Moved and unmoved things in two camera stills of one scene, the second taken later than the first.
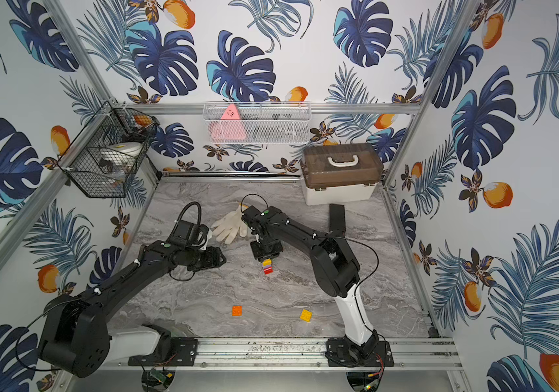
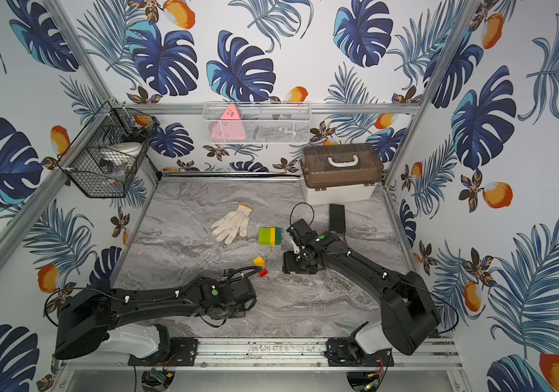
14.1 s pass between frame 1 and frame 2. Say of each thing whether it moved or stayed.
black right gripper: moved
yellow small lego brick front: moved
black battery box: stayed
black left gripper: moved
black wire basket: stayed
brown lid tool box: stayed
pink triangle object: stayed
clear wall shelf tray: stayed
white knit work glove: stayed
